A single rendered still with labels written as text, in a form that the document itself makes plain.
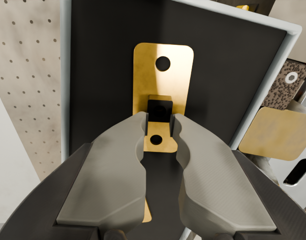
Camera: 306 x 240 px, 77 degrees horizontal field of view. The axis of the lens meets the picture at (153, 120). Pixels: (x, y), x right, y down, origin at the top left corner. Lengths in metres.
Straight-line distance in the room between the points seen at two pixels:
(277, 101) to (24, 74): 0.67
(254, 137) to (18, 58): 0.66
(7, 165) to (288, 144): 2.11
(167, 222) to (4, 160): 1.99
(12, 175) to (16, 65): 1.63
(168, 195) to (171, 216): 0.03
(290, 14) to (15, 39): 0.65
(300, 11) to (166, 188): 0.21
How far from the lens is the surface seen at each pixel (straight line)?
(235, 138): 0.17
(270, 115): 0.28
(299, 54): 0.26
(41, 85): 0.72
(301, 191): 0.55
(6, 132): 1.94
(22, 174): 2.20
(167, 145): 0.16
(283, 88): 0.24
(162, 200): 0.21
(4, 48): 0.74
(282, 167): 0.48
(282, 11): 0.24
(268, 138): 0.30
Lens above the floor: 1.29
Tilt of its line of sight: 60 degrees down
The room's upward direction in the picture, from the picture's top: 180 degrees counter-clockwise
